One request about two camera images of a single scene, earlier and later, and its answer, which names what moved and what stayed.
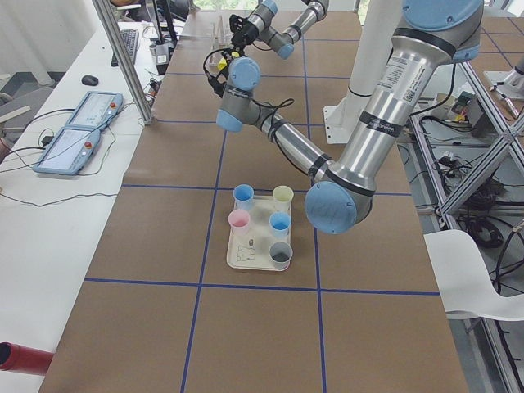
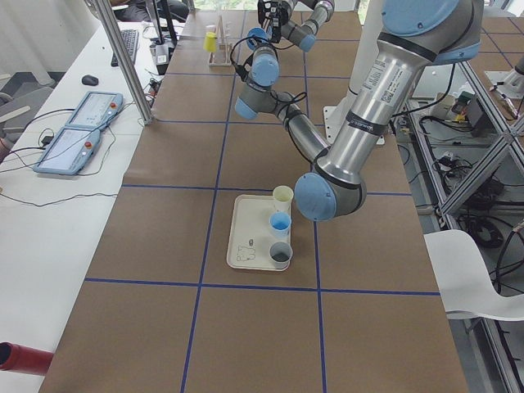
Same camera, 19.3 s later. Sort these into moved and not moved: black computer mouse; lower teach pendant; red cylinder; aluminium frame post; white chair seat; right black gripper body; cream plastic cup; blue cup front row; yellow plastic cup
Moved: blue cup front row; yellow plastic cup; right black gripper body
Not moved: aluminium frame post; white chair seat; cream plastic cup; black computer mouse; lower teach pendant; red cylinder
